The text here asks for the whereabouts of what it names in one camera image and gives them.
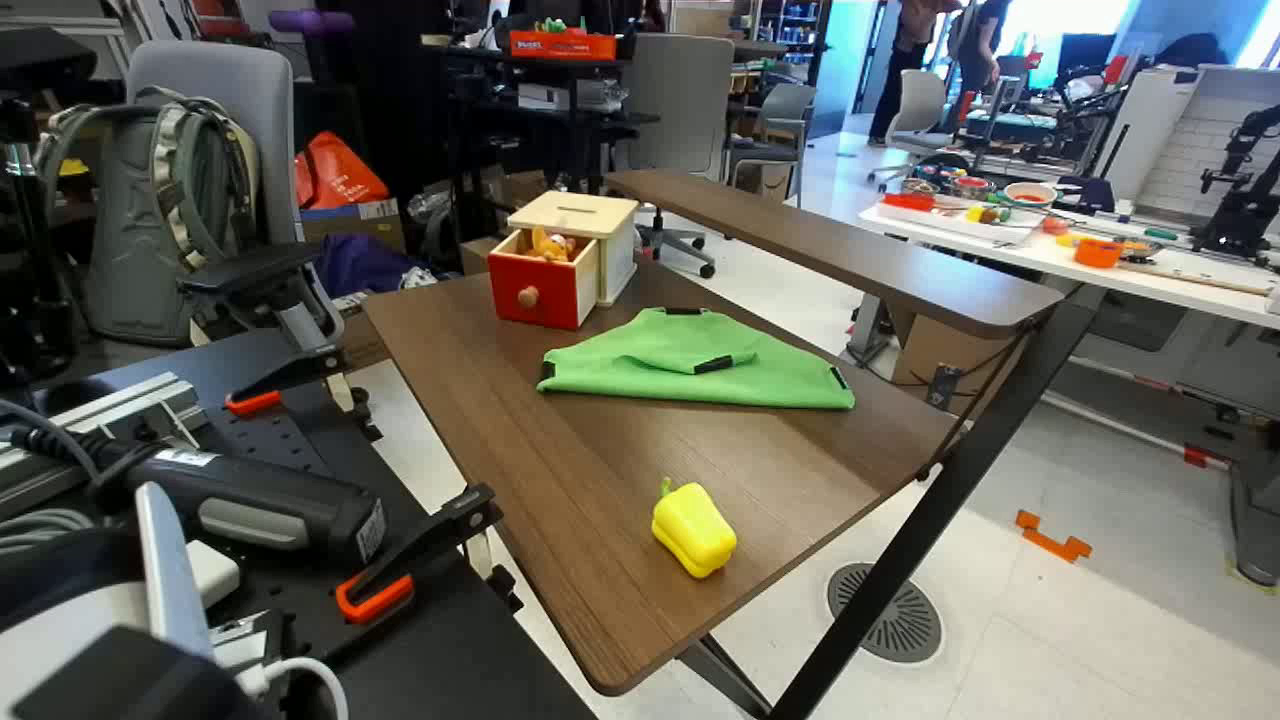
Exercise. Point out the black stand equipment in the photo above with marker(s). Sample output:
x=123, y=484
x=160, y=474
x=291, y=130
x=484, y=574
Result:
x=1241, y=187

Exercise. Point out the black table frame leg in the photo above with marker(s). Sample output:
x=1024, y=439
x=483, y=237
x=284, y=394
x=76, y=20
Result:
x=932, y=506

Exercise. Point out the white work table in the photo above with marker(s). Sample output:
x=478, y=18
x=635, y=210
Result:
x=1175, y=275

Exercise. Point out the cardboard box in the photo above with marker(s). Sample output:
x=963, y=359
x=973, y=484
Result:
x=955, y=352

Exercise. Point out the grey office chair with armrest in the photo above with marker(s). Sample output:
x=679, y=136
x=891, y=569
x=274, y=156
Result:
x=242, y=93

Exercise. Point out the small black orange clamp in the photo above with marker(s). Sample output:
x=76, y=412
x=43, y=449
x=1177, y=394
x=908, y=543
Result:
x=274, y=391

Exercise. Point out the grey swivel office chair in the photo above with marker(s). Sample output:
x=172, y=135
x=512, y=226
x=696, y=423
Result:
x=680, y=102

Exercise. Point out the round metal floor drain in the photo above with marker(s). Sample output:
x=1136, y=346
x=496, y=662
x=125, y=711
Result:
x=902, y=621

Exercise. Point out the black marker pen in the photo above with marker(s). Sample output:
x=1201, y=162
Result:
x=715, y=362

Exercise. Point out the purple cloth bag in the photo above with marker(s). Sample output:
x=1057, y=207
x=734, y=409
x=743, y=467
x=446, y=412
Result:
x=359, y=265

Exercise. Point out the orange floor marker bracket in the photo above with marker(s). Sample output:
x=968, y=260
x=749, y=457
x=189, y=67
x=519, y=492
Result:
x=1054, y=543

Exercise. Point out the white leaning board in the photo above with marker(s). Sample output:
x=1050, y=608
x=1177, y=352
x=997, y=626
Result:
x=1206, y=141

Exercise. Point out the yellow toy bell pepper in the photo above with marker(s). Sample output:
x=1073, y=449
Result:
x=692, y=529

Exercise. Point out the large black orange clamp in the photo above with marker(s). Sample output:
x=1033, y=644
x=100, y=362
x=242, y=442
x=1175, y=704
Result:
x=400, y=560

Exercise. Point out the aluminium extrusion rail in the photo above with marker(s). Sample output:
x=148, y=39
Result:
x=92, y=426

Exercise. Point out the red and white wooden box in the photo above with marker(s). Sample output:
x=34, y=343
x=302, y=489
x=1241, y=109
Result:
x=540, y=287

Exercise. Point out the grey backpack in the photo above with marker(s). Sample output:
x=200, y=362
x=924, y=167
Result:
x=134, y=226

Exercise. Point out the orange storage bin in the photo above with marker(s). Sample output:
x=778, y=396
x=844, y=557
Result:
x=562, y=46

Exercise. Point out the orange cup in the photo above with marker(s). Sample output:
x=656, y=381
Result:
x=1098, y=255

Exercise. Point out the green folded cloth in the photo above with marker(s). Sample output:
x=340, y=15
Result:
x=692, y=372

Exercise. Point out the black handheld power tool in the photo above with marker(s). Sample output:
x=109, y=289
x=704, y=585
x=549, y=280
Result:
x=267, y=506

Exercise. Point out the orange bag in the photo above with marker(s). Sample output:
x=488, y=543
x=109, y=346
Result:
x=339, y=174

